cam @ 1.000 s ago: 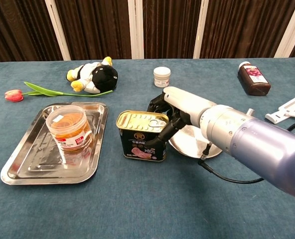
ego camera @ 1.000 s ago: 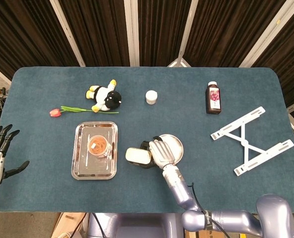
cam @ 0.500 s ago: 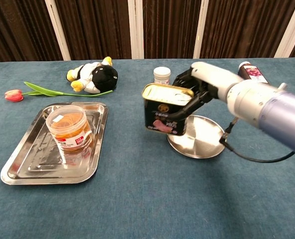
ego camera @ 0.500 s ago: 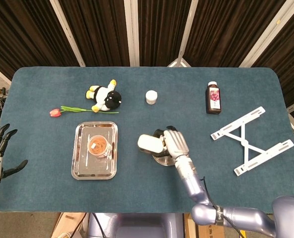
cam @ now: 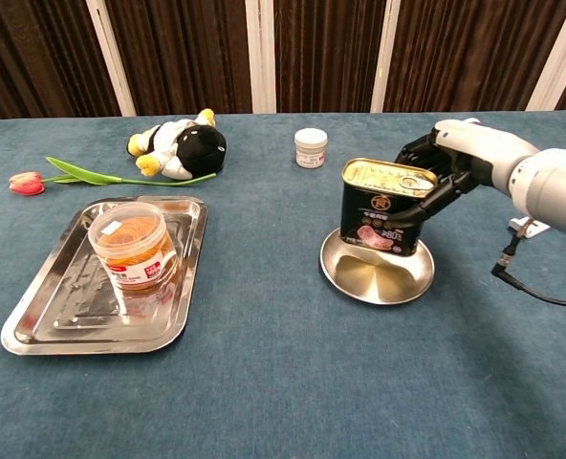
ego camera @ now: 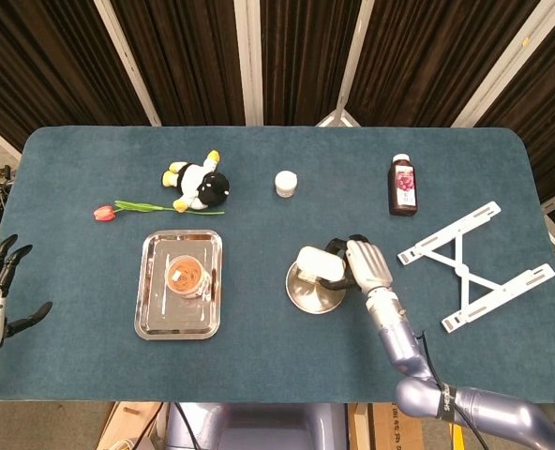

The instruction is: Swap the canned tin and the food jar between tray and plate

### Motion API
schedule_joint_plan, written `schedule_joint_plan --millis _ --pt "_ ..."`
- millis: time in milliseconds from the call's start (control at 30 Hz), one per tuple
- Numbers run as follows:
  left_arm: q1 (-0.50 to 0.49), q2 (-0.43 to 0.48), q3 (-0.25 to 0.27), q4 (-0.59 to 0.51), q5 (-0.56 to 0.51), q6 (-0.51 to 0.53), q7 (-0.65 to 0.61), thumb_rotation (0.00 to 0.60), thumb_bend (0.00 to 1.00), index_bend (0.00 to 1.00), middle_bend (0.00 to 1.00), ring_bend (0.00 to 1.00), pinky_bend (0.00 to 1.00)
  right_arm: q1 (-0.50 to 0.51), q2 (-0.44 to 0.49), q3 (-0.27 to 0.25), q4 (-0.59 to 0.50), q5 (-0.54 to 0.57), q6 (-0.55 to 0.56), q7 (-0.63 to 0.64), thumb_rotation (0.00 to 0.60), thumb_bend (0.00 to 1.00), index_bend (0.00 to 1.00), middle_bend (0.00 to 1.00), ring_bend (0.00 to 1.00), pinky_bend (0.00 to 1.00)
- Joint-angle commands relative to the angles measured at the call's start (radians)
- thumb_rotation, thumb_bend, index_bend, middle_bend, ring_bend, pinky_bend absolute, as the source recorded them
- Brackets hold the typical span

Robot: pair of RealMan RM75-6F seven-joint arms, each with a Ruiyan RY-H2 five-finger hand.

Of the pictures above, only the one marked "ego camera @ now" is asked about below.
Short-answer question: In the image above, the white folding laptop stand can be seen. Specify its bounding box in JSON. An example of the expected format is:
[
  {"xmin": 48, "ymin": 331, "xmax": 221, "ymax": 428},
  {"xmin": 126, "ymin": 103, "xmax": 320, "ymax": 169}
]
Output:
[{"xmin": 397, "ymin": 201, "xmax": 555, "ymax": 335}]

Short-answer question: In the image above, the brown cardboard box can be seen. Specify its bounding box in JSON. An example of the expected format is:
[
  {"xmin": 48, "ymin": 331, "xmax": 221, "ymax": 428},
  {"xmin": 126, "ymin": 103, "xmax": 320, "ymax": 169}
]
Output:
[{"xmin": 369, "ymin": 402, "xmax": 424, "ymax": 450}]

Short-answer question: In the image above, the round stainless steel plate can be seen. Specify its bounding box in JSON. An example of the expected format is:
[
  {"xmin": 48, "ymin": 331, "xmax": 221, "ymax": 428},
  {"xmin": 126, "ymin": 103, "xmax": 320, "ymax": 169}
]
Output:
[{"xmin": 285, "ymin": 260, "xmax": 353, "ymax": 314}]

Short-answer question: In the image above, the lavender robot torso base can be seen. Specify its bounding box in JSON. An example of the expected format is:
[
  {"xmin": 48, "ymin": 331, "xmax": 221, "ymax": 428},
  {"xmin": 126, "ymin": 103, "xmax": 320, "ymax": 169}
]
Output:
[{"xmin": 164, "ymin": 401, "xmax": 349, "ymax": 450}]

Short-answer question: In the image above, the rectangular stainless steel tray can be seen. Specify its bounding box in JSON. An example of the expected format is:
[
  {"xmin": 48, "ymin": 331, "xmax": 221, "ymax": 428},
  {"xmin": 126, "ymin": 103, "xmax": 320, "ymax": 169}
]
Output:
[{"xmin": 133, "ymin": 229, "xmax": 224, "ymax": 341}]

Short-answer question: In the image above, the white rectangular box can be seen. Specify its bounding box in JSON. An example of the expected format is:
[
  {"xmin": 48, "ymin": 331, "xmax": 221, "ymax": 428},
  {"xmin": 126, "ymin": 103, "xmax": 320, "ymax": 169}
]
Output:
[{"xmin": 295, "ymin": 245, "xmax": 347, "ymax": 285}]

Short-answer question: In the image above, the small white lidded jar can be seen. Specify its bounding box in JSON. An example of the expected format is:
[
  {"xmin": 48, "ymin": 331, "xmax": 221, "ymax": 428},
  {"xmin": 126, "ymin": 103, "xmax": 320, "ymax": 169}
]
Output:
[{"xmin": 274, "ymin": 171, "xmax": 299, "ymax": 199}]

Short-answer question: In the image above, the teal felt table cover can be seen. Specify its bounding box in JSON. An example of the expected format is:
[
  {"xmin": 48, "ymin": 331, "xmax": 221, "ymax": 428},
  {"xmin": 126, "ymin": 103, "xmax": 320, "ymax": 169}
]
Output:
[{"xmin": 0, "ymin": 125, "xmax": 555, "ymax": 404}]

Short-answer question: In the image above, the black white penguin plush toy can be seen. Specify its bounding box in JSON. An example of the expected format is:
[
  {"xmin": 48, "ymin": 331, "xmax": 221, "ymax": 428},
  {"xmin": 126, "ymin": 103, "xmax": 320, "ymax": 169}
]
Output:
[{"xmin": 160, "ymin": 149, "xmax": 232, "ymax": 214}]

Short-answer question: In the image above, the clear plastic rubber band jar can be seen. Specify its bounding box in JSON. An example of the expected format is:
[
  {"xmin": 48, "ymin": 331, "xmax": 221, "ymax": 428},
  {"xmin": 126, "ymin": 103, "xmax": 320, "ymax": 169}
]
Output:
[{"xmin": 164, "ymin": 255, "xmax": 213, "ymax": 301}]

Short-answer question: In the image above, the artificial red tulip flower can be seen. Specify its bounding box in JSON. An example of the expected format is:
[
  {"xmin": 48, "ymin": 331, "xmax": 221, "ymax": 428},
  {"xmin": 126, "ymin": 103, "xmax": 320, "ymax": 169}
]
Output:
[{"xmin": 93, "ymin": 200, "xmax": 226, "ymax": 223}]

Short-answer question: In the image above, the white frame post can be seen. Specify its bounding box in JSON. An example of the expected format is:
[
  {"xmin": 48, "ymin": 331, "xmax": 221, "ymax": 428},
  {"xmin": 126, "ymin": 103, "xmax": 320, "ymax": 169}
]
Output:
[
  {"xmin": 314, "ymin": 0, "xmax": 377, "ymax": 128},
  {"xmin": 450, "ymin": 0, "xmax": 555, "ymax": 128},
  {"xmin": 233, "ymin": 0, "xmax": 264, "ymax": 127},
  {"xmin": 93, "ymin": 0, "xmax": 162, "ymax": 127}
]

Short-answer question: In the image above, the light wooden board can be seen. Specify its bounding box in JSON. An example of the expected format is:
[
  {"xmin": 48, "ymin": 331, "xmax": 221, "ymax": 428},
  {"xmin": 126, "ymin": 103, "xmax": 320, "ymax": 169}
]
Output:
[{"xmin": 97, "ymin": 401, "xmax": 167, "ymax": 450}]

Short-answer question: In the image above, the dark brown curtain panel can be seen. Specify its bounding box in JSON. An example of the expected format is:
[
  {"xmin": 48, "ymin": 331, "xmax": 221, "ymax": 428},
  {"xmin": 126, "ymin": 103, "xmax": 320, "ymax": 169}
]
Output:
[
  {"xmin": 0, "ymin": 0, "xmax": 150, "ymax": 152},
  {"xmin": 347, "ymin": 0, "xmax": 541, "ymax": 128},
  {"xmin": 111, "ymin": 0, "xmax": 248, "ymax": 127},
  {"xmin": 261, "ymin": 0, "xmax": 364, "ymax": 127},
  {"xmin": 473, "ymin": 0, "xmax": 555, "ymax": 203}
]

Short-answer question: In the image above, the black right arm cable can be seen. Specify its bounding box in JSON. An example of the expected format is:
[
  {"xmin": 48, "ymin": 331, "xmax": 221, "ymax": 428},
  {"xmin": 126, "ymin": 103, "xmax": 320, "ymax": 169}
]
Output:
[{"xmin": 415, "ymin": 330, "xmax": 490, "ymax": 450}]

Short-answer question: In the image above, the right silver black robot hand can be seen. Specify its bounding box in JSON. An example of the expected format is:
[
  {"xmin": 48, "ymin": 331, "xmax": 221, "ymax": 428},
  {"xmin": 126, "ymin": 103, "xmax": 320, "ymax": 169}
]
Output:
[{"xmin": 317, "ymin": 233, "xmax": 396, "ymax": 294}]

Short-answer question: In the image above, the dark juice bottle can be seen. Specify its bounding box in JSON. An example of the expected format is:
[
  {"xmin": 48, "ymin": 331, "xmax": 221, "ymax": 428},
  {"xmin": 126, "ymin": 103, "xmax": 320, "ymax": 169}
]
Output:
[{"xmin": 388, "ymin": 154, "xmax": 419, "ymax": 217}]

